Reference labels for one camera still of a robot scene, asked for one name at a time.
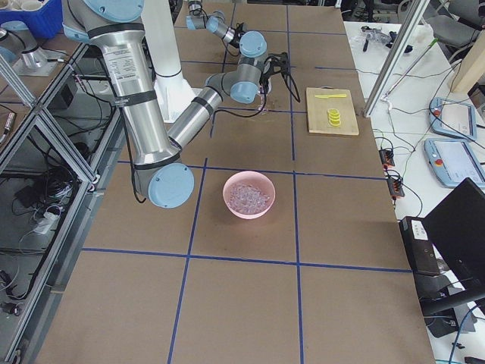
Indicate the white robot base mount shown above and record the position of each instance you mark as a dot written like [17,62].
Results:
[173,91]

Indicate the yellow plastic knife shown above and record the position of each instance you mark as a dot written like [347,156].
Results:
[331,96]

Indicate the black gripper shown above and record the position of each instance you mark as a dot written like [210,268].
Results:
[261,98]

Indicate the crumpled plastic bag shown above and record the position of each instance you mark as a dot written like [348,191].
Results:
[373,35]

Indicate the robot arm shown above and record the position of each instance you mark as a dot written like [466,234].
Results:
[138,45]
[198,19]

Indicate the bamboo cutting board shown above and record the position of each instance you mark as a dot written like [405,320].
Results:
[318,118]

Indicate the aluminium camera post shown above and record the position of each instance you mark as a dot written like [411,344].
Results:
[415,13]

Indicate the teach pendant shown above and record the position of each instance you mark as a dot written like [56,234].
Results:
[455,119]
[452,160]

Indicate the clear wine glass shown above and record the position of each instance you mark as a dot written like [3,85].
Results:
[262,108]

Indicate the black box with label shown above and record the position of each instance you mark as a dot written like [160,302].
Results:
[419,249]

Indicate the lemon slice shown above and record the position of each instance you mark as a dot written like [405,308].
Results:
[334,118]
[333,111]
[334,114]
[335,124]

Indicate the black laptop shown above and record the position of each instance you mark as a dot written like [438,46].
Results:
[456,228]

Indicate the pink bowl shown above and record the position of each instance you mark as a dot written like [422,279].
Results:
[250,177]

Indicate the pile of ice cubes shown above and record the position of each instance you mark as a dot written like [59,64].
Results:
[248,199]

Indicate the wooden plank stand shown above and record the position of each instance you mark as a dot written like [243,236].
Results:
[471,68]

